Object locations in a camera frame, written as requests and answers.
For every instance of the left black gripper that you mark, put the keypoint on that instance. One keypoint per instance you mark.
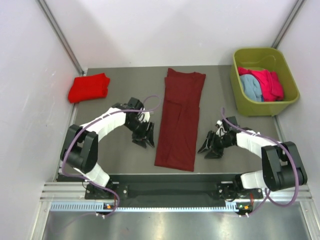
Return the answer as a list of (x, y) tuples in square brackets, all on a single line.
[(140, 138)]

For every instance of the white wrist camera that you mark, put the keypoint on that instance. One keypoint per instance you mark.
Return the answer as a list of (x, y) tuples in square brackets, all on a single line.
[(144, 117), (220, 129)]

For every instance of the pink garment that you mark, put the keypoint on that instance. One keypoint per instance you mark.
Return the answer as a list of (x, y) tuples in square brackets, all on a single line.
[(271, 88)]

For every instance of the aluminium front rail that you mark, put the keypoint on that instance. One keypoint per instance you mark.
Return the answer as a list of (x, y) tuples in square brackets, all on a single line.
[(80, 191)]

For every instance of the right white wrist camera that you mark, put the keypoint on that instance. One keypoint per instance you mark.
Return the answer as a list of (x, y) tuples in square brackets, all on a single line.
[(220, 129)]

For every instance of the light blue garment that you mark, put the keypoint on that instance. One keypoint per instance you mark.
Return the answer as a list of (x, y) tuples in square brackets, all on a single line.
[(251, 87)]

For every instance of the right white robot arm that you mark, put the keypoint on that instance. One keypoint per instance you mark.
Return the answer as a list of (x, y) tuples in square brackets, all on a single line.
[(282, 166)]

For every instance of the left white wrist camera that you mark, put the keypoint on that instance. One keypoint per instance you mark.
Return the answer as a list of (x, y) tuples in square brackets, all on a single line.
[(144, 117)]

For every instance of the grey slotted cable duct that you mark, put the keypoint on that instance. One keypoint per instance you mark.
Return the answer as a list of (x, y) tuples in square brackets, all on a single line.
[(102, 207)]

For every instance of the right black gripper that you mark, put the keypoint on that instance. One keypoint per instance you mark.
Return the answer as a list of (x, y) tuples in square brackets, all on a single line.
[(213, 153)]

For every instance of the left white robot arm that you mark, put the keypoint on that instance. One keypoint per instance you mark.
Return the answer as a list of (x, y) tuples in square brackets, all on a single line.
[(79, 153)]

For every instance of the folded bright red t-shirt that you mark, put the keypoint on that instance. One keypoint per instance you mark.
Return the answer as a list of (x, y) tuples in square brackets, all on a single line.
[(86, 88)]

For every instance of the dark red t-shirt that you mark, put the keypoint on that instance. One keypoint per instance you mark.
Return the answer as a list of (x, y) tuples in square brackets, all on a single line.
[(176, 147)]

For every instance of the olive green plastic bin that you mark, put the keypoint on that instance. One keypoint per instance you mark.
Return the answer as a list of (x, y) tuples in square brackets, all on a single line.
[(262, 58)]

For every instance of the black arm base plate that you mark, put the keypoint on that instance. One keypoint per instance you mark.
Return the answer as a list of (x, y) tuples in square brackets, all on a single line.
[(212, 190)]

